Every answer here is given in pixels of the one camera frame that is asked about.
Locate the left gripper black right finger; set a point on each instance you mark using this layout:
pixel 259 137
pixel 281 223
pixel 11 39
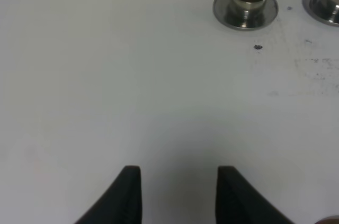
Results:
pixel 237 201

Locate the stainless steel saucer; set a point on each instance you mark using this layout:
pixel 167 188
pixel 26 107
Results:
pixel 226 13
pixel 324 11

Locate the left stainless steel saucer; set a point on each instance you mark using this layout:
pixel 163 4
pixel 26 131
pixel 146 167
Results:
pixel 226 13

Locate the middle stainless steel saucer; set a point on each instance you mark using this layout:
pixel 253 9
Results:
pixel 324 11

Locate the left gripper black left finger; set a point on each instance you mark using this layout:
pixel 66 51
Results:
pixel 121 202

